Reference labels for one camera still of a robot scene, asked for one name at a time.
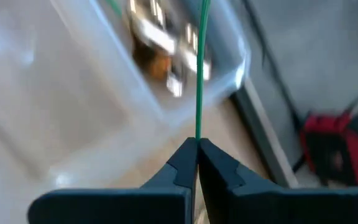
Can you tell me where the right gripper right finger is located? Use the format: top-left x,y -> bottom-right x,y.
199,138 -> 358,224

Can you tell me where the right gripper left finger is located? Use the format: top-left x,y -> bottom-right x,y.
27,137 -> 198,224

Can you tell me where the clear plastic cutlery organizer tray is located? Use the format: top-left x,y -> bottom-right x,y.
0,0 -> 252,194

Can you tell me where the green-handled gold spoon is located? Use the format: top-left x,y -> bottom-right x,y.
181,21 -> 213,82
195,0 -> 211,141

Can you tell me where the red and black jobsite radio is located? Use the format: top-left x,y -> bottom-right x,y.
299,111 -> 358,188

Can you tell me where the black radio power cable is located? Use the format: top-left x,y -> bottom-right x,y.
241,0 -> 306,175

